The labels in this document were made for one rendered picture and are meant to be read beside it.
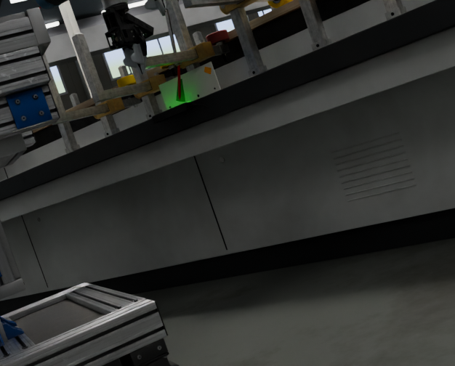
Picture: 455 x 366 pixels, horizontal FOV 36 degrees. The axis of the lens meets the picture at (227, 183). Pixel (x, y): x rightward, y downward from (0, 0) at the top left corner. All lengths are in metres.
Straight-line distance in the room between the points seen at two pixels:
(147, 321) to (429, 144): 1.07
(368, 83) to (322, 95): 0.16
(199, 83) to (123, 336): 1.03
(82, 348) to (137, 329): 0.13
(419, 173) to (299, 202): 0.48
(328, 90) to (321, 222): 0.57
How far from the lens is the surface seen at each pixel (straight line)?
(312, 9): 2.12
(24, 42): 1.78
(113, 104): 2.68
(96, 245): 3.34
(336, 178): 2.42
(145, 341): 1.68
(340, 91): 2.12
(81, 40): 2.79
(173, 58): 2.28
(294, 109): 2.21
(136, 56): 2.15
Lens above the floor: 0.53
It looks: 3 degrees down
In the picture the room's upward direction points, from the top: 19 degrees counter-clockwise
